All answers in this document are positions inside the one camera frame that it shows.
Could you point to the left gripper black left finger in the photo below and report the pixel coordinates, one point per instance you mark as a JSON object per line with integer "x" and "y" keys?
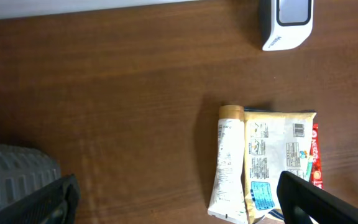
{"x": 56, "y": 203}

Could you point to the grey plastic mesh basket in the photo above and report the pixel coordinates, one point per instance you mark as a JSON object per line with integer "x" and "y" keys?
{"x": 23, "y": 171}

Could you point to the white barcode scanner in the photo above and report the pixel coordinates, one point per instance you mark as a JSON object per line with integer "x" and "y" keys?
{"x": 284, "y": 24}

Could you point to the white tube with tan cap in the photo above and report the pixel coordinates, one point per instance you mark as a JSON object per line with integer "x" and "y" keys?
{"x": 227, "y": 198}

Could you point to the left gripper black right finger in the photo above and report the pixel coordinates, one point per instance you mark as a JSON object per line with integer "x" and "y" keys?
{"x": 302, "y": 202}

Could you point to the red coffee stick sachet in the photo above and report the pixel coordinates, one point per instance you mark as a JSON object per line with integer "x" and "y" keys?
{"x": 316, "y": 176}

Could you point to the yellow snack packet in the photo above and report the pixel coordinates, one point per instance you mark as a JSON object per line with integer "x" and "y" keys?
{"x": 275, "y": 142}

